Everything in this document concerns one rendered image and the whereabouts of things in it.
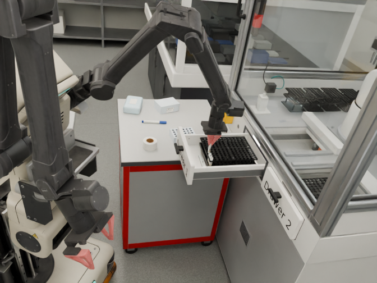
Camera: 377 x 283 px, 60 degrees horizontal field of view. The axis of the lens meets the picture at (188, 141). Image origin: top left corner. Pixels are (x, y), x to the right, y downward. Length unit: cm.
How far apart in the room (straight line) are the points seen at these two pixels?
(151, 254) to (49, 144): 152
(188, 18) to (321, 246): 84
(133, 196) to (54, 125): 108
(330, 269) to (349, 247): 13
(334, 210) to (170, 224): 108
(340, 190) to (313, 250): 26
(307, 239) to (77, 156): 83
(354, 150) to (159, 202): 110
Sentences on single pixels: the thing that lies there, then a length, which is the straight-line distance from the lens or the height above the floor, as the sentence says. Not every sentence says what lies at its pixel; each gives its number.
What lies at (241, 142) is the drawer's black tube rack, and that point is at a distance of 155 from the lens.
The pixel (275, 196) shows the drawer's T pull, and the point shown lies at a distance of 129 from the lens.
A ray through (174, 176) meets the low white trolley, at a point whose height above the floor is 64.
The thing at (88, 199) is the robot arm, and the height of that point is 121.
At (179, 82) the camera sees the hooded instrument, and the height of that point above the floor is 84.
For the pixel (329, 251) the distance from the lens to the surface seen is 126.
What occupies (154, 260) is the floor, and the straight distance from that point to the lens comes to 212.
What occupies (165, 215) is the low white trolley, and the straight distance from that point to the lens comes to 187.
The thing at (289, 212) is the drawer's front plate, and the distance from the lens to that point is 127.
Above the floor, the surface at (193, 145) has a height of 84.
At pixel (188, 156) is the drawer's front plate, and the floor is 93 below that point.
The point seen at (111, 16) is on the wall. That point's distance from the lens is 551.
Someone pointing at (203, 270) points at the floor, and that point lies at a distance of 212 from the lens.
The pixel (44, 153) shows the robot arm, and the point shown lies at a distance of 74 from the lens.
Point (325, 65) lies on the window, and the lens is 114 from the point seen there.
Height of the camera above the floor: 174
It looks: 35 degrees down
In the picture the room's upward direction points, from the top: 8 degrees clockwise
